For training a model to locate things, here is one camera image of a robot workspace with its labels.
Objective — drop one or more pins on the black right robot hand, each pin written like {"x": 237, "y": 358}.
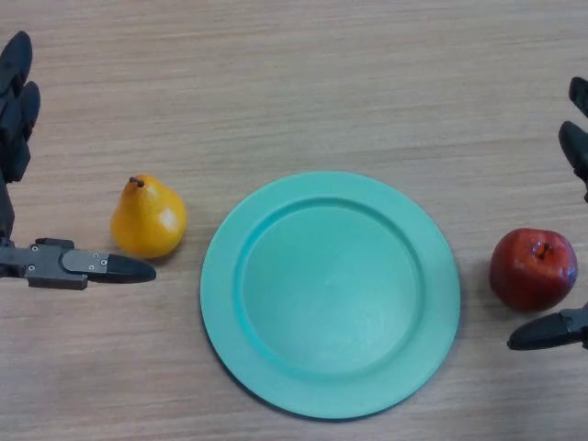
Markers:
{"x": 549, "y": 331}

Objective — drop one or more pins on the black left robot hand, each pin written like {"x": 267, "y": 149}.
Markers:
{"x": 50, "y": 265}

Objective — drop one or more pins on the green round plate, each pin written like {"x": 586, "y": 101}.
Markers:
{"x": 330, "y": 296}

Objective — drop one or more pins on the yellow pear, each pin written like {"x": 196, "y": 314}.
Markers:
{"x": 148, "y": 219}

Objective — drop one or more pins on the red apple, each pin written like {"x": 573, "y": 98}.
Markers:
{"x": 533, "y": 270}

